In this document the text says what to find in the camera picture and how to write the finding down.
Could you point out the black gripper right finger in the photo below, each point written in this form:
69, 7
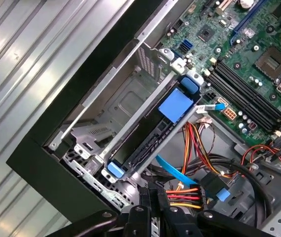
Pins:
173, 222

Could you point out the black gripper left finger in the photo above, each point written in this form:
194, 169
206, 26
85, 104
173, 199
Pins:
140, 222

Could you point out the hard disk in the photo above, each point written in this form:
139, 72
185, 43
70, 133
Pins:
174, 106

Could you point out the metal disk bay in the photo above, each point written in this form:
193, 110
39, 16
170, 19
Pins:
128, 98

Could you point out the black open PC case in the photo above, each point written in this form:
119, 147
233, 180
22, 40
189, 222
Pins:
44, 168

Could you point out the black RAM slot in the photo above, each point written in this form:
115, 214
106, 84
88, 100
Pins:
250, 94
247, 98
244, 103
253, 90

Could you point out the CPU socket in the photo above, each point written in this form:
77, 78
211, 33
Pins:
272, 61

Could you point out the green motherboard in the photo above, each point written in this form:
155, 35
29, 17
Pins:
197, 19

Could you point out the blue expansion slot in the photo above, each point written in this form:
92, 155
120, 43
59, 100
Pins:
245, 24

